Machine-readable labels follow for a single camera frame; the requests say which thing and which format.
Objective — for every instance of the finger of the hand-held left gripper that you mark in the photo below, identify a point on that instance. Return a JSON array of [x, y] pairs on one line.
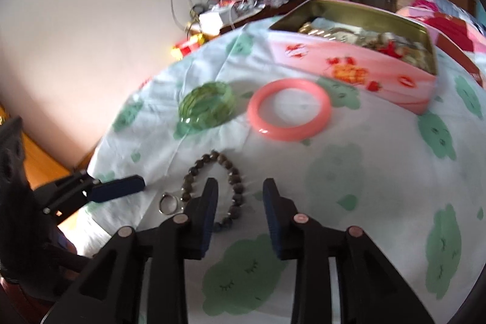
[[117, 188]]

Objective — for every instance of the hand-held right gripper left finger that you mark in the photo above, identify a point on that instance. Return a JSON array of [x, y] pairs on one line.
[[210, 217]]

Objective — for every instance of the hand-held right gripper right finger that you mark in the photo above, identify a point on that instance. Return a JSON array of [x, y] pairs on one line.
[[271, 217]]

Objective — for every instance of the green bangle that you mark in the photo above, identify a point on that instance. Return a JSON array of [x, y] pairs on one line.
[[186, 111]]

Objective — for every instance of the pink bangle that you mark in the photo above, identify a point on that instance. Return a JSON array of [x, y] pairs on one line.
[[253, 111]]

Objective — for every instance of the pink tin box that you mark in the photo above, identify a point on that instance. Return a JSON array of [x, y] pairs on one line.
[[303, 58]]

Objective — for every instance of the red and yellow bag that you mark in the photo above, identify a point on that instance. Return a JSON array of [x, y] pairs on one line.
[[188, 47]]

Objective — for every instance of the white box device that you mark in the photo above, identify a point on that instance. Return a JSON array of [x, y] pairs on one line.
[[210, 20]]

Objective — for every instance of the wooden television stand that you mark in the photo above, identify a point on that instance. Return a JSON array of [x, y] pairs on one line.
[[279, 7]]

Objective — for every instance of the pink patchwork quilt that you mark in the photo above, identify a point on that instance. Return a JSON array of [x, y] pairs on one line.
[[448, 24]]

